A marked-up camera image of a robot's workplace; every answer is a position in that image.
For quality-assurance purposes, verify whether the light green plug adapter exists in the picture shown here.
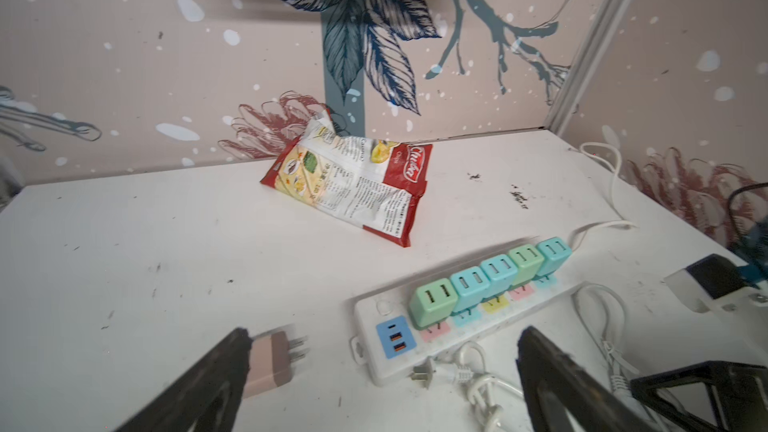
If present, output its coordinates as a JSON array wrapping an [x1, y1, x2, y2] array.
[[507, 244, 544, 289]]

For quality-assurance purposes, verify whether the pink plug adapter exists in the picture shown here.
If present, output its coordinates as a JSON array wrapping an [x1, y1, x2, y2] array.
[[243, 324, 310, 399]]

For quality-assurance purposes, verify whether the green plug adapter front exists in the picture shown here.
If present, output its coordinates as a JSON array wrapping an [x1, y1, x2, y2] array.
[[408, 278, 458, 330]]

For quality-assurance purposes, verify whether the red white chips bag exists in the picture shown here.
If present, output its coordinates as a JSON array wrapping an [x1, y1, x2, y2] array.
[[261, 117, 433, 248]]

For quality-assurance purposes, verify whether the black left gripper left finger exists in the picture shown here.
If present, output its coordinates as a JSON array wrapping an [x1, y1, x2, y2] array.
[[118, 328, 252, 431]]

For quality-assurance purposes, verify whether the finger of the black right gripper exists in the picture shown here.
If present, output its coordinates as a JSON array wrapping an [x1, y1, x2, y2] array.
[[630, 361, 767, 431]]

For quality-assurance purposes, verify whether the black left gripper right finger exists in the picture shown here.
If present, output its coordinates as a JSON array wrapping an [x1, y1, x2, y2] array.
[[517, 326, 651, 431]]

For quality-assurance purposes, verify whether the white multicolour power strip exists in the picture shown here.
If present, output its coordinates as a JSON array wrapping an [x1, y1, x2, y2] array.
[[350, 265, 586, 387]]

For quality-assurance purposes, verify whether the power strip white cable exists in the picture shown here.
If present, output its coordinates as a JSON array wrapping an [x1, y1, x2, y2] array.
[[566, 141, 638, 252]]

